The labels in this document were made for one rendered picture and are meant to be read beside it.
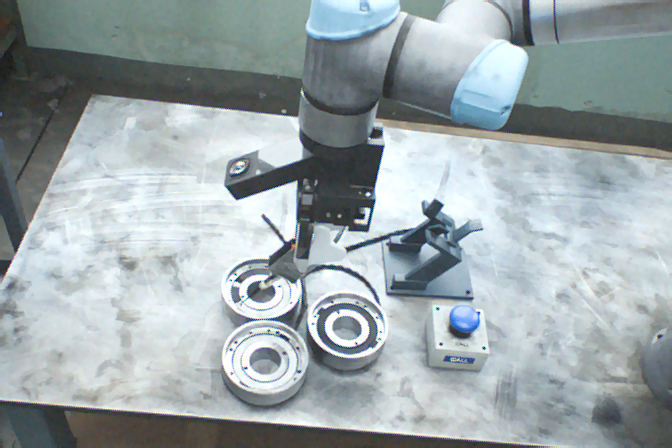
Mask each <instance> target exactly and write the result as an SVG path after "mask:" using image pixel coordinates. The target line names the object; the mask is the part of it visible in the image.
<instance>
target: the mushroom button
mask: <svg viewBox="0 0 672 448"><path fill-rule="evenodd" d="M448 318H449V322H450V324H451V325H452V327H453V328H455V329H456V330H459V331H461V332H465V333H470V332H473V331H475V330H476V329H477V328H478V327H479V324H480V317H479V315H478V313H477V312H476V311H475V310H474V308H473V307H471V306H469V305H465V304H461V305H456V306H454V307H453V308H452V310H451V311H450V313H449V317H448Z"/></svg>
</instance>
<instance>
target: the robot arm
mask: <svg viewBox="0 0 672 448"><path fill-rule="evenodd" d="M399 10H400V5H399V0H312V6H311V12H310V18H309V20H308V22H307V25H306V31H307V44H306V54H305V64H304V74H303V86H301V93H300V103H299V112H298V125H299V131H298V136H295V137H292V138H289V139H286V140H284V141H281V142H278V143H275V144H272V145H270V146H267V147H263V148H260V149H257V150H255V151H252V152H249V153H246V155H243V156H240V157H238V158H235V159H232V160H230V161H229V162H228V165H227V171H226V177H224V184H223V185H224V187H226V188H227V189H228V190H229V192H230V194H231V195H232V197H233V198H234V199H235V200H236V201H239V200H242V199H245V198H248V197H251V196H254V195H257V194H260V192H263V191H267V190H270V189H273V188H276V187H279V186H282V185H285V184H288V183H291V182H294V181H297V185H296V213H295V220H296V223H295V237H294V239H295V240H296V244H295V252H294V259H293V263H294V264H295V266H296V267H297V269H298V271H299V273H306V272H307V267H309V266H310V265H311V264H317V263H325V262H334V261H340V260H343V259H345V257H346V256H347V250H346V249H345V248H344V247H342V246H339V245H336V244H334V243H332V242H331V241H330V232H332V230H338V229H340V228H343V227H344V226H349V228H348V232H358V233H368V232H369V227H370V223H371V219H372V214H373V210H374V206H375V201H376V195H375V185H376V181H377V177H378V172H380V168H381V163H382V159H383V155H384V149H385V138H384V128H383V123H374V119H375V113H376V108H377V104H378V99H380V96H381V97H384V98H387V99H390V100H394V101H397V102H400V103H403V104H406V105H409V106H412V107H415V108H419V109H422V110H426V111H429V112H432V113H435V114H438V115H441V117H444V118H447V119H450V120H452V122H454V123H458V124H469V125H473V126H477V127H480V128H484V129H488V130H497V129H500V128H502V127H503V126H504V125H505V124H506V122H507V120H508V118H509V114H510V112H511V109H512V107H513V104H514V101H515V99H516V96H517V93H518V90H519V88H520V85H521V82H522V79H523V75H524V72H525V69H526V66H527V62H528V57H527V54H526V52H525V51H524V50H522V49H521V48H519V47H531V46H540V45H553V44H565V43H579V42H591V40H604V39H618V38H630V37H643V36H656V35H669V34H672V0H446V1H445V3H444V5H443V7H442V9H441V11H440V13H439V15H438V16H437V18H436V20H435V22H433V21H430V20H426V19H423V18H419V17H414V16H411V15H409V14H406V13H403V12H399ZM368 138H370V139H368ZM367 192H369V194H370V195H369V196H366V195H367ZM365 208H368V209H370V211H369V215H368V220H367V223H356V219H358V220H364V219H365ZM314 234H315V235H314ZM313 235H314V242H312V239H313ZM641 369H642V373H643V376H644V379H645V381H647V383H648V386H649V388H650V389H651V391H652V392H653V394H654V395H655V396H656V398H657V399H658V400H659V401H660V402H661V403H662V404H663V405H664V406H665V407H666V408H667V409H668V410H669V411H671V412H672V325H671V326H669V327H667V328H665V329H663V330H661V331H660V332H658V333H657V334H656V335H655V336H654V337H653V338H652V339H651V340H650V342H649V343H648V344H646V346H645V348H644V350H643V352H642V356H641Z"/></svg>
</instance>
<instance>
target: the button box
mask: <svg viewBox="0 0 672 448"><path fill-rule="evenodd" d="M453 307H454V306H446V305H435V304H432V307H431V311H430V313H429V316H428V319H427V321H426V337H427V351H428V364H429V367H432V368H443V369H454V370H466V371H477V372H480V371H481V369H482V367H483V365H484V363H485V361H486V359H487V357H488V355H489V340H487V334H486V327H485V321H484V314H483V310H477V308H474V310H475V311H476V312H477V313H478V315H479V317H480V324H479V327H478V328H477V329H476V330H475V331H473V332H470V333H465V332H461V331H459V330H456V329H455V328H453V327H452V325H451V324H450V322H449V318H448V317H449V313H450V311H451V310H452V308H453Z"/></svg>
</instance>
